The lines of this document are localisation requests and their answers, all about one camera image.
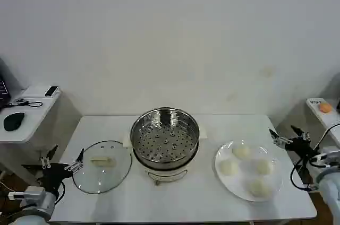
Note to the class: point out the white electric pot base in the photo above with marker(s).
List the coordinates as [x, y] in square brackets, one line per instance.
[164, 173]

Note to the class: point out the white steamed bun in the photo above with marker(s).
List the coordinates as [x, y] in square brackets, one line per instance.
[263, 167]
[229, 168]
[241, 152]
[259, 188]

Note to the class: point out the black and white phone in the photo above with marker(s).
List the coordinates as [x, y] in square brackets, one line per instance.
[51, 91]

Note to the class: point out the round glass lid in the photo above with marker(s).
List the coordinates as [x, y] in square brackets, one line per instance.
[106, 177]

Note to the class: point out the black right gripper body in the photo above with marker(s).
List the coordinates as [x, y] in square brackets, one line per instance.
[301, 146]

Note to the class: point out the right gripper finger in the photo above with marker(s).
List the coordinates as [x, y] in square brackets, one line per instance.
[305, 136]
[281, 140]

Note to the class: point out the white side table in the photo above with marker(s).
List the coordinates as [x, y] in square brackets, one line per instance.
[34, 119]

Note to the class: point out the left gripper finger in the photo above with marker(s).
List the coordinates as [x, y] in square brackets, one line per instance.
[46, 162]
[74, 166]

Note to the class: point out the white round plate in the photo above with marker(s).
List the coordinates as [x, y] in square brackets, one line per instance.
[244, 180]

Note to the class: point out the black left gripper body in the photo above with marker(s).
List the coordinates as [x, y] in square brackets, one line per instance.
[53, 177]

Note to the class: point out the perforated steel steamer basket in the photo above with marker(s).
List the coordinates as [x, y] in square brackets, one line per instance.
[164, 140]

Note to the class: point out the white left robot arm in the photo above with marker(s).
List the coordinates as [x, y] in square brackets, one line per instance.
[34, 201]

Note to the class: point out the dark laptop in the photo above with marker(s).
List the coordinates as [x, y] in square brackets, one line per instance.
[4, 89]

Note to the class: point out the black computer mouse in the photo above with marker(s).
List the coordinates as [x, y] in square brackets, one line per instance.
[13, 121]

